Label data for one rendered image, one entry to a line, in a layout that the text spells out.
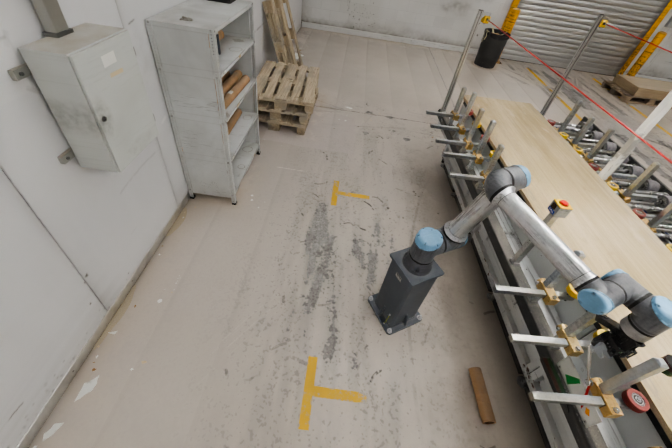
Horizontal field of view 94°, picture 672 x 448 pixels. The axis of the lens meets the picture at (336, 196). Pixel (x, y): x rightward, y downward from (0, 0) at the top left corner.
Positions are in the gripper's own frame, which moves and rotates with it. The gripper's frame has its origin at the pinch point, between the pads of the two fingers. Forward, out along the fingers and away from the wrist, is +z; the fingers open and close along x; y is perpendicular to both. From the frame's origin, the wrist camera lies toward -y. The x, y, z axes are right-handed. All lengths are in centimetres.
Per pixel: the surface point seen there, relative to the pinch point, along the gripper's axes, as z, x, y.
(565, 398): 14.2, -11.0, 15.1
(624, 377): -0.3, 6.2, 10.7
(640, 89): 68, 503, -584
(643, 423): 24.1, 27.9, 18.9
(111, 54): -59, -223, -90
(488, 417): 93, -3, 3
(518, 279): 30, 6, -53
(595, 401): 14.2, 1.8, 15.3
